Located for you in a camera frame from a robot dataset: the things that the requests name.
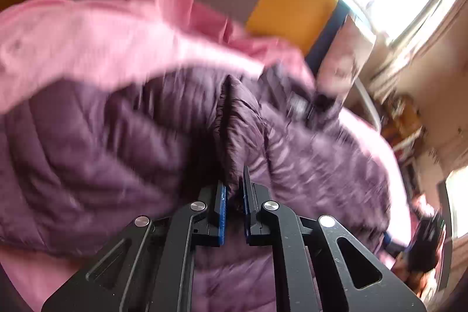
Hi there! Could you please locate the purple quilted down jacket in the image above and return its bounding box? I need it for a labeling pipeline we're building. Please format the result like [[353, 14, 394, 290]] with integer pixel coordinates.
[[1, 67, 390, 311]]

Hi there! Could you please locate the wooden bedside shelf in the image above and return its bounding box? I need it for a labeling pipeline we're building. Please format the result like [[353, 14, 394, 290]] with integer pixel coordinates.
[[381, 92, 427, 163]]

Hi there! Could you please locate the middle pink curtain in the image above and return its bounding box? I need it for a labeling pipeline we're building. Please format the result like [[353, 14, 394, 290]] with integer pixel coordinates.
[[368, 0, 467, 101]]

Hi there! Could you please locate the pink floral pillow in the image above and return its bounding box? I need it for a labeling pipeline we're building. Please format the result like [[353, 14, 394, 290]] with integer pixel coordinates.
[[316, 15, 376, 101]]

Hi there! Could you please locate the pink bed cover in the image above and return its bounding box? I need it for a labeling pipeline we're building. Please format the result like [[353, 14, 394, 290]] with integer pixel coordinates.
[[1, 0, 409, 311]]

